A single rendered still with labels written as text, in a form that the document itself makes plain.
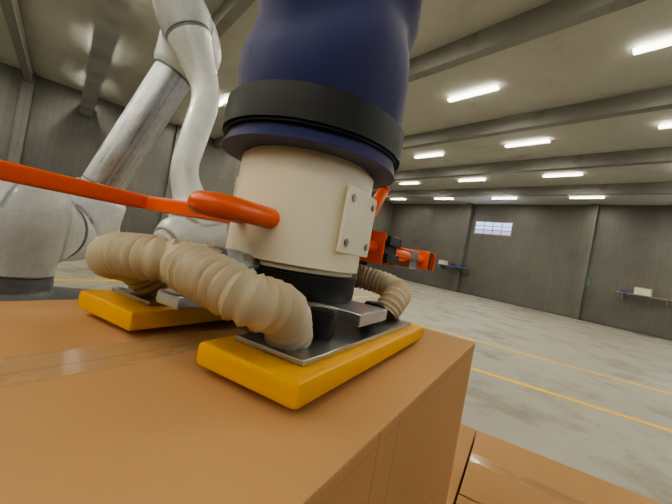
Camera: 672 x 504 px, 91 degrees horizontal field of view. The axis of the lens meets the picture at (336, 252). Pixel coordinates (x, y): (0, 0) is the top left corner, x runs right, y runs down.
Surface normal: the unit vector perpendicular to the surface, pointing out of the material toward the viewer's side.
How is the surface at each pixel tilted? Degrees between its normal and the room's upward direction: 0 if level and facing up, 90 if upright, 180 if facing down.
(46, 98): 90
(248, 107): 90
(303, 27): 74
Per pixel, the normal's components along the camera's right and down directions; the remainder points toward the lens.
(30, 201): 0.77, -0.12
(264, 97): -0.40, -0.07
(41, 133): 0.63, 0.11
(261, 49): -0.54, -0.24
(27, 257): 0.84, 0.21
